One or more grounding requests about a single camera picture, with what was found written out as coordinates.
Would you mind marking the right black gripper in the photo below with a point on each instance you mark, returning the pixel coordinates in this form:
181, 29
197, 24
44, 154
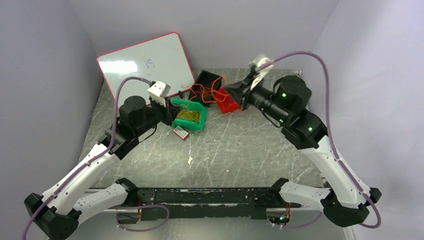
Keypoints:
242, 92

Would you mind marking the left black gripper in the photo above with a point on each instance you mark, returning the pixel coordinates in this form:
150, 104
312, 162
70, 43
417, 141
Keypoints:
170, 111

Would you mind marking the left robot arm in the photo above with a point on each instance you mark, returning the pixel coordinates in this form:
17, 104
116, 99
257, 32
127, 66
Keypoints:
130, 121

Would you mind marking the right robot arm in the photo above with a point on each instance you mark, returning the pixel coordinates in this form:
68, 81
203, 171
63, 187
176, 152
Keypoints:
346, 201

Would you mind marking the red plastic bin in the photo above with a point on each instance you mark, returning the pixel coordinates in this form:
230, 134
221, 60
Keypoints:
224, 101

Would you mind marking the green plastic bin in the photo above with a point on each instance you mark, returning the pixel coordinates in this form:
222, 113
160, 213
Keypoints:
192, 116

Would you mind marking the small red white box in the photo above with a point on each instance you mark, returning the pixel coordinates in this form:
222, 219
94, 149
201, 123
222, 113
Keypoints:
181, 133

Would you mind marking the black plastic bin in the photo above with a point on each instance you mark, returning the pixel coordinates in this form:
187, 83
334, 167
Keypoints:
202, 91

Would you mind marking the pink framed whiteboard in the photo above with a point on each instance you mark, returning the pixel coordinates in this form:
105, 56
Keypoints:
162, 58

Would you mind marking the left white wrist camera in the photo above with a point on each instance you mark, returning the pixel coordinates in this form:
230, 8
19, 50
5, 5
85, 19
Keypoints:
158, 94

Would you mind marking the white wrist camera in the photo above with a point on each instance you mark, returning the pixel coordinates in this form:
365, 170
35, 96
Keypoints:
261, 65
158, 94

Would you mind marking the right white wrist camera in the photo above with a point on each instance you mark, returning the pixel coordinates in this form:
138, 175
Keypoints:
261, 65

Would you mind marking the aluminium frame rail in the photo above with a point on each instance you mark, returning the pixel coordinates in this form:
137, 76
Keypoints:
126, 195

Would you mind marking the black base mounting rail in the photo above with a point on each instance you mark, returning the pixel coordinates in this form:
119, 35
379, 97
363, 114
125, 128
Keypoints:
194, 203

